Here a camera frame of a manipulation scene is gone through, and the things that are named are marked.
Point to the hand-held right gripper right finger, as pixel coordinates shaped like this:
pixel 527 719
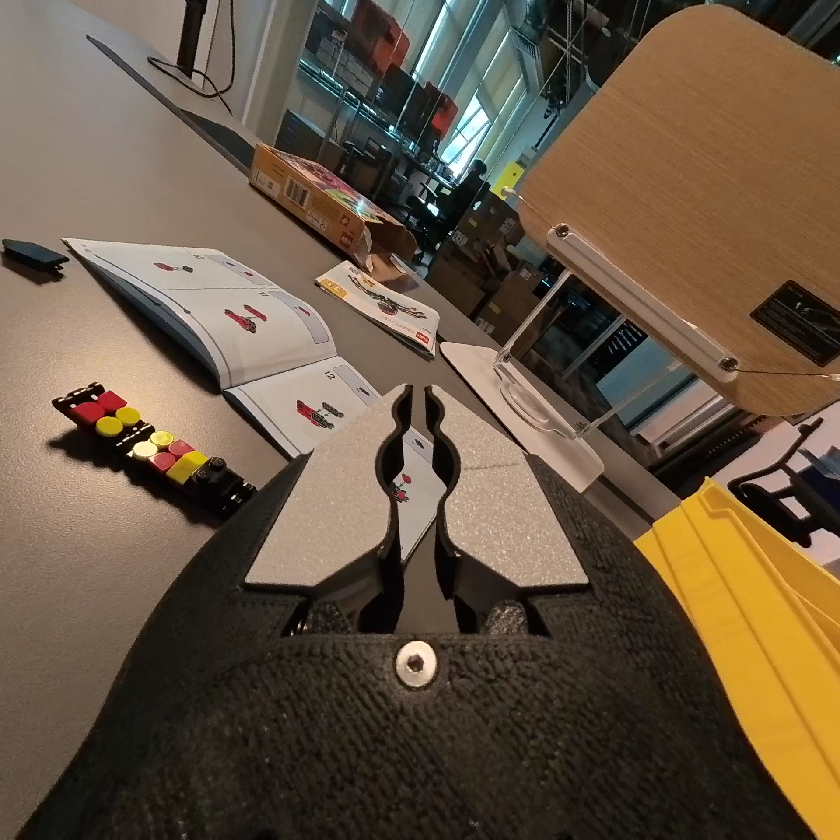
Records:
pixel 512 525

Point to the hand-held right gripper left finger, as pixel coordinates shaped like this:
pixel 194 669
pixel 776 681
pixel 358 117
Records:
pixel 321 518

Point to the lego instruction booklet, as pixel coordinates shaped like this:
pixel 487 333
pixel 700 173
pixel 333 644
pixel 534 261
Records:
pixel 216 308

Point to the yellow plastic bin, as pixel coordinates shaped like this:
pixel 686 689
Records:
pixel 754 623

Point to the small white lego leaflet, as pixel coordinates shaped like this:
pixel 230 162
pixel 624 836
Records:
pixel 380 305

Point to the black red yellow lego assembly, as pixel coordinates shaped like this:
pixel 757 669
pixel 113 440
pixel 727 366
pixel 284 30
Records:
pixel 105 410

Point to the colourful lego box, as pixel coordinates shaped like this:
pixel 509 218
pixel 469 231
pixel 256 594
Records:
pixel 308 190

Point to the small black lego piece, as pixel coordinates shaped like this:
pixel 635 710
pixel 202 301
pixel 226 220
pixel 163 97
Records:
pixel 33 253

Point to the large cardboard box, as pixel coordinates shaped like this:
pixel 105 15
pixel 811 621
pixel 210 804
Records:
pixel 453 275
pixel 518 302
pixel 489 220

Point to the black office chair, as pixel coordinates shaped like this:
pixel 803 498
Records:
pixel 453 203
pixel 781 499

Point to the yellow sign board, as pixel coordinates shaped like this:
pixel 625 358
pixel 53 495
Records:
pixel 508 178

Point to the wooden book stand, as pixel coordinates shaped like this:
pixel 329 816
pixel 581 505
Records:
pixel 689 164

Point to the tall grid window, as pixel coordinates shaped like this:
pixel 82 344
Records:
pixel 479 98

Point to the dark flat stand base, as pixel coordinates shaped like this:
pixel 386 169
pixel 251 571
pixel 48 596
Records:
pixel 184 111

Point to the metal shelf with red crates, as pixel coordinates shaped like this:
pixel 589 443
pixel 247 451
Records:
pixel 380 72

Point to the black stand pole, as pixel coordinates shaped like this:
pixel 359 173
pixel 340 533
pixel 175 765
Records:
pixel 190 33

